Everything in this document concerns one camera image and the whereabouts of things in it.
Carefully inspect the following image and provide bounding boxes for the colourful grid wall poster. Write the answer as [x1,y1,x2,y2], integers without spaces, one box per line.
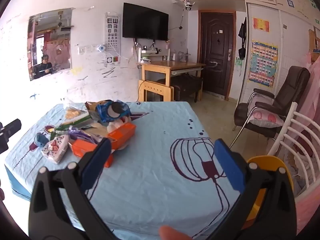
[248,39,278,88]

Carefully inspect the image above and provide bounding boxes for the hanging black bags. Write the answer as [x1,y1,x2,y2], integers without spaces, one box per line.
[237,17,248,60]

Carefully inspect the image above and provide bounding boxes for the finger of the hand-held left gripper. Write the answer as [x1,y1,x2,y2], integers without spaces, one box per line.
[0,119,22,154]

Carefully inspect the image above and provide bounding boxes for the blue cookie packet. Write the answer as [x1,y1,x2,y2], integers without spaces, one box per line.
[96,100,132,124]

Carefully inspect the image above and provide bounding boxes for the pink hanging cloth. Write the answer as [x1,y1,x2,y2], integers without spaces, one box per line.
[295,52,320,235]

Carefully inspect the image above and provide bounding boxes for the dark brown door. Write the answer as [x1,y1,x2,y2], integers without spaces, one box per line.
[199,9,237,100]

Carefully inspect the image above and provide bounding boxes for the white metal chair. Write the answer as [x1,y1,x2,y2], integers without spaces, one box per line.
[266,102,320,195]

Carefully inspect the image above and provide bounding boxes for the wall mirror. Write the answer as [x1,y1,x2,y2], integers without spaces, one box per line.
[27,7,73,81]

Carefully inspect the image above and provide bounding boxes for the purple snack packet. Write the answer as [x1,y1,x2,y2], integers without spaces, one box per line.
[69,126,100,143]

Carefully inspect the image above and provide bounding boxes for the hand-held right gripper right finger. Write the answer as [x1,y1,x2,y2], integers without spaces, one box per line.
[200,138,297,240]

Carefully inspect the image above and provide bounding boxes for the row of wall sockets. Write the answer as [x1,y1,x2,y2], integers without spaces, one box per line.
[78,44,107,55]

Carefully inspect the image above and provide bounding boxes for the black wall television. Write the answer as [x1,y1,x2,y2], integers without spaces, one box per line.
[122,2,169,41]

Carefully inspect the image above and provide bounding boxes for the white patterned packet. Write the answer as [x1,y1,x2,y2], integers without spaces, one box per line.
[41,134,70,165]

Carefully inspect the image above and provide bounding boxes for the wooden desk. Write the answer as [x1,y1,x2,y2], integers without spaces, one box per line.
[137,60,207,102]

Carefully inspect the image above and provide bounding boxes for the pink cushion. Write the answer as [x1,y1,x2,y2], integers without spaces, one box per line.
[249,94,285,129]

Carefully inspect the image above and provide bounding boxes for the person's right hand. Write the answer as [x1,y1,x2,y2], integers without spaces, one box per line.
[159,226,187,240]

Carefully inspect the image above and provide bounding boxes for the white desk shelf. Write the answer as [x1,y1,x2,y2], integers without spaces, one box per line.
[136,44,163,63]

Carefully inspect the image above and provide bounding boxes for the clear plastic snack packet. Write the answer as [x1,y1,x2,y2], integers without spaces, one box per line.
[64,105,87,120]

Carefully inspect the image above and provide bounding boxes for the cream round bun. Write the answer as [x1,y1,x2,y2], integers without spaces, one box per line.
[107,120,128,132]

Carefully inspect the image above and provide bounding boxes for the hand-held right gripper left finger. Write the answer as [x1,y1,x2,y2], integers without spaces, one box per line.
[28,137,115,240]

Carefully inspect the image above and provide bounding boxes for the light blue printed tablecloth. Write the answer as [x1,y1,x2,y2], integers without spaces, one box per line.
[4,101,250,240]

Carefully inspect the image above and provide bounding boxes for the dark brown bench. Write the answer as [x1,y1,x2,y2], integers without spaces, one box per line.
[157,74,203,103]

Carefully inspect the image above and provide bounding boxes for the brown armchair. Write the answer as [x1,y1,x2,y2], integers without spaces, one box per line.
[234,66,311,140]

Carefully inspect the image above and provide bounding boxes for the small orange box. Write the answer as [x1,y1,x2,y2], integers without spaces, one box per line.
[69,139,114,168]

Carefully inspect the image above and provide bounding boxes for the red yellow wall poster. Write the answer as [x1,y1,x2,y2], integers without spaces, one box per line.
[253,17,270,32]

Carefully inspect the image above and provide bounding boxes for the eye chart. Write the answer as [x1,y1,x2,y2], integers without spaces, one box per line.
[104,12,122,67]

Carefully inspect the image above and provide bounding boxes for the large orange box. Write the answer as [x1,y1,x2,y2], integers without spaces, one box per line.
[107,122,137,151]

